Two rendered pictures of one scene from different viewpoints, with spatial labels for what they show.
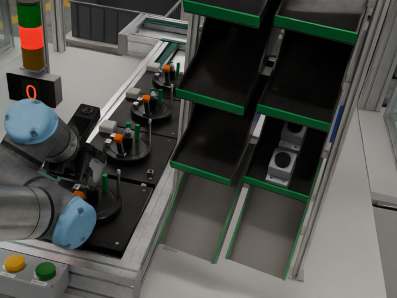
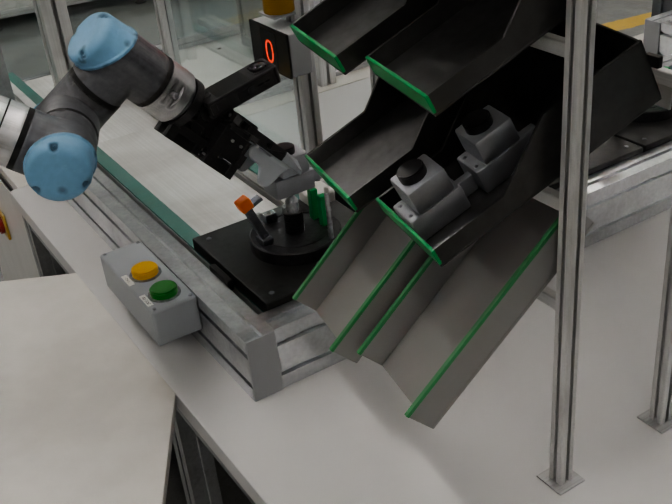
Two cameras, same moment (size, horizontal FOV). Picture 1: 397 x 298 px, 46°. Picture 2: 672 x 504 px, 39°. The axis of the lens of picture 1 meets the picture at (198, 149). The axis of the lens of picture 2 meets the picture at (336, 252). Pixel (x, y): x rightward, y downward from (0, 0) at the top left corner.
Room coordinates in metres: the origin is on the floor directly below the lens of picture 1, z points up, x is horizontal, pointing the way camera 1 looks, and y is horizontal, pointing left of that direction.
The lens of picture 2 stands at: (0.14, -0.78, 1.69)
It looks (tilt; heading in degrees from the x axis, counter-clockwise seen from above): 31 degrees down; 52
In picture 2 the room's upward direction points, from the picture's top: 6 degrees counter-clockwise
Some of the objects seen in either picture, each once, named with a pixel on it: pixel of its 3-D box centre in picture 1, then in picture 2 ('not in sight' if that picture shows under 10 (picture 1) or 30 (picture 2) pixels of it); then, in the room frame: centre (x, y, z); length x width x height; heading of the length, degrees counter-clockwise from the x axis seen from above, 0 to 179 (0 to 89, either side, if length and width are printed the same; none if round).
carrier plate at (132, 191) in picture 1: (93, 209); (297, 246); (0.87, 0.24, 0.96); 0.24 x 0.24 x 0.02; 82
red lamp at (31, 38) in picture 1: (31, 35); not in sight; (1.01, 0.41, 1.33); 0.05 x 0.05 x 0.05
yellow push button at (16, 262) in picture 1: (14, 264); (145, 272); (0.67, 0.36, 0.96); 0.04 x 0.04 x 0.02
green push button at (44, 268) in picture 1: (45, 271); (164, 292); (0.66, 0.29, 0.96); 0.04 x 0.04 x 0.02
